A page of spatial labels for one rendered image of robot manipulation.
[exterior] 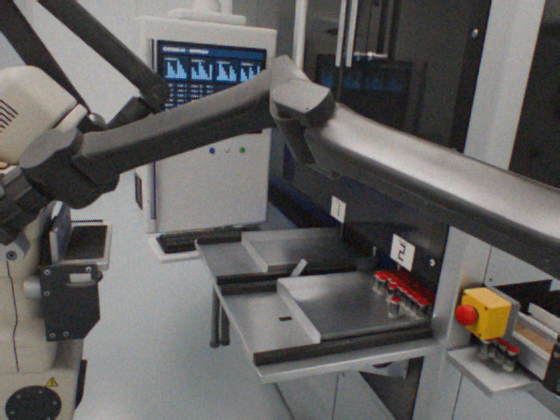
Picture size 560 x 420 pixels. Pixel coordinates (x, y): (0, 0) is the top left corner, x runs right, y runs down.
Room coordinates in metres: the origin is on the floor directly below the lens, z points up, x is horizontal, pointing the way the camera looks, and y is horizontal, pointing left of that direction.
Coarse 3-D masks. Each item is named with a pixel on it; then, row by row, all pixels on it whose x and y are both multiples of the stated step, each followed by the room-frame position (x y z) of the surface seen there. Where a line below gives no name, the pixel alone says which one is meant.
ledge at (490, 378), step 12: (468, 348) 0.84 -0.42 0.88; (456, 360) 0.79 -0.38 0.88; (468, 360) 0.79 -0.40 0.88; (480, 360) 0.80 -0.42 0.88; (492, 360) 0.80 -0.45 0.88; (468, 372) 0.76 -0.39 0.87; (480, 372) 0.75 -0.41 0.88; (492, 372) 0.76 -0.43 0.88; (504, 372) 0.76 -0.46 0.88; (516, 372) 0.76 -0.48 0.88; (480, 384) 0.73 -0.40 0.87; (492, 384) 0.72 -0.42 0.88; (504, 384) 0.72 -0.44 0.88; (516, 384) 0.72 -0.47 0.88; (528, 384) 0.73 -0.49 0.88; (492, 396) 0.70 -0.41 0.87
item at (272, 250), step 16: (256, 240) 1.37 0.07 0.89; (272, 240) 1.39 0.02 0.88; (288, 240) 1.40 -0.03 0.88; (304, 240) 1.41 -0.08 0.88; (320, 240) 1.42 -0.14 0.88; (336, 240) 1.43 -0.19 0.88; (256, 256) 1.20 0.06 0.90; (272, 256) 1.25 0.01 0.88; (288, 256) 1.26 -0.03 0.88; (304, 256) 1.27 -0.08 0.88; (320, 256) 1.28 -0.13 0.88; (336, 256) 1.29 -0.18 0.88; (352, 256) 1.30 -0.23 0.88
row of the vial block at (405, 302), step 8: (384, 272) 1.09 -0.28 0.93; (392, 280) 1.05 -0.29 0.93; (400, 288) 1.02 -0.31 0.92; (408, 288) 1.01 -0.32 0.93; (400, 296) 1.00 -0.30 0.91; (408, 296) 0.98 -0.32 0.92; (416, 296) 0.97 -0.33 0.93; (400, 304) 1.00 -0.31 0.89; (408, 304) 0.97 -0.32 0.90; (416, 304) 0.95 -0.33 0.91; (424, 304) 0.93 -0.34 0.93; (416, 312) 0.94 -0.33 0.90; (424, 312) 0.93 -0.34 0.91
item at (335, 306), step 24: (288, 288) 1.04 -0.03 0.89; (312, 288) 1.06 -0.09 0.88; (336, 288) 1.07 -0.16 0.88; (360, 288) 1.08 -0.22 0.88; (312, 312) 0.94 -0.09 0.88; (336, 312) 0.95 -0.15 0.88; (360, 312) 0.95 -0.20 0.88; (384, 312) 0.96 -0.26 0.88; (408, 312) 0.97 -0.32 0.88; (312, 336) 0.83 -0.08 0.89; (336, 336) 0.81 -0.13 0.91; (360, 336) 0.83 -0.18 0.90
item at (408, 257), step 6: (396, 240) 1.03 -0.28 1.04; (402, 240) 1.01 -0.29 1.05; (396, 246) 1.03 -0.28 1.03; (402, 246) 1.01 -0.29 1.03; (408, 246) 0.99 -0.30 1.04; (414, 246) 0.97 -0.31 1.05; (396, 252) 1.03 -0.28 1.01; (408, 252) 0.98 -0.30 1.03; (396, 258) 1.02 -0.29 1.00; (402, 258) 1.00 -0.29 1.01; (408, 258) 0.98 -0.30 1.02; (402, 264) 1.00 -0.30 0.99; (408, 264) 0.98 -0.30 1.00
